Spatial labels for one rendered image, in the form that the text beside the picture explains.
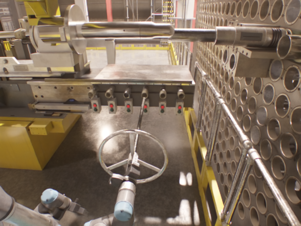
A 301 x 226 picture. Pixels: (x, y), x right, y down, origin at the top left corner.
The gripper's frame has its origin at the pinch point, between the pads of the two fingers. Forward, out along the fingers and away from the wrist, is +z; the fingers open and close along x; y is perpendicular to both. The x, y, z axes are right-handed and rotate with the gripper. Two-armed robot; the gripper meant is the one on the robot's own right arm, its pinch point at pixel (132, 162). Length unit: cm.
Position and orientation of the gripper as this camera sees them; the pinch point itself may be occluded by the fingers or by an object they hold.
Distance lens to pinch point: 106.3
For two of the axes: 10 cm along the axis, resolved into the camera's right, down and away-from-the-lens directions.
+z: 0.5, -4.9, 8.7
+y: 8.7, 4.6, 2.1
